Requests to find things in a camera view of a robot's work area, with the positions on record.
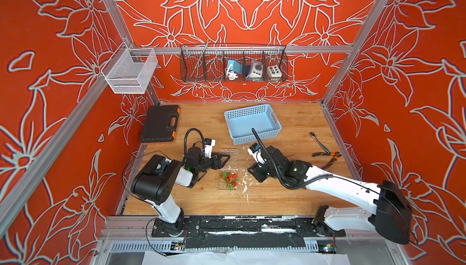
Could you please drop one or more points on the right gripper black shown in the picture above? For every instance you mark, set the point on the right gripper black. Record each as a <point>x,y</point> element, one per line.
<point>255,171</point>

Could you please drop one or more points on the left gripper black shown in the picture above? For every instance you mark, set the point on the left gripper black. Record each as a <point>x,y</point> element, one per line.
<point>217,160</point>

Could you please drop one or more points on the strawberries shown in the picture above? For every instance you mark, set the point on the strawberries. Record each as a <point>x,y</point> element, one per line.
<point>228,181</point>

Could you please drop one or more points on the clear clamshell container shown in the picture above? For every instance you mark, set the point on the clear clamshell container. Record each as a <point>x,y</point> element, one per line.
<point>231,166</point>

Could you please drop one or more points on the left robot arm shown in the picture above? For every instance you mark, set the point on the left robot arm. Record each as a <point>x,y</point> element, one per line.
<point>155,181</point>

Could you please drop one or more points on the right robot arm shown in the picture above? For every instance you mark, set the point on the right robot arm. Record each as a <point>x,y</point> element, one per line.
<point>380,208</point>

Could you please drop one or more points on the blue perforated plastic basket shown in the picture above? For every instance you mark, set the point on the blue perforated plastic basket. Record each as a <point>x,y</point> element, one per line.
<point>261,118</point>

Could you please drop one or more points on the black plastic tool case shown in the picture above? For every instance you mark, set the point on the black plastic tool case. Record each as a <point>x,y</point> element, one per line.
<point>161,124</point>

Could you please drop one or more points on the blue white device in basket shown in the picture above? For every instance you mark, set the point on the blue white device in basket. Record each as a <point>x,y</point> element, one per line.
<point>234,70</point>

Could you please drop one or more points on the grey box with dials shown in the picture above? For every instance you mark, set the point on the grey box with dials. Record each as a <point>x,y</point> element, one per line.
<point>254,70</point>

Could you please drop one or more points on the white button box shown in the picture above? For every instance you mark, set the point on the white button box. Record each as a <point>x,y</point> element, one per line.
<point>274,73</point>

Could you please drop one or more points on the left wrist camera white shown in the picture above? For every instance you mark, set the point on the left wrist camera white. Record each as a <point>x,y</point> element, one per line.
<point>209,146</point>

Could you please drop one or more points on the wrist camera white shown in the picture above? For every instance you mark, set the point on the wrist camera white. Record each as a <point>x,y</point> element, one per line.
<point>256,152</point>
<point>209,146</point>

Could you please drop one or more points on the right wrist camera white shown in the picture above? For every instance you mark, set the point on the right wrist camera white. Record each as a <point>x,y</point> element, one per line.
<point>256,152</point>

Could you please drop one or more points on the orange handled pliers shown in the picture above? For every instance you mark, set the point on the orange handled pliers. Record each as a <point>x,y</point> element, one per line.
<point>325,153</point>

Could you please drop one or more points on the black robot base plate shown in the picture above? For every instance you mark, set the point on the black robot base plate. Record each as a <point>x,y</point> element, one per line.
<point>247,233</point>

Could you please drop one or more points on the black wire wall basket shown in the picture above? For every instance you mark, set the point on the black wire wall basket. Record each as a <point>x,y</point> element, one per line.
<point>207,63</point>

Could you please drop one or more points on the clear acrylic wall box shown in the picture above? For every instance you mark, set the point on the clear acrylic wall box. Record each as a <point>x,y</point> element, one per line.
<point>130,73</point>

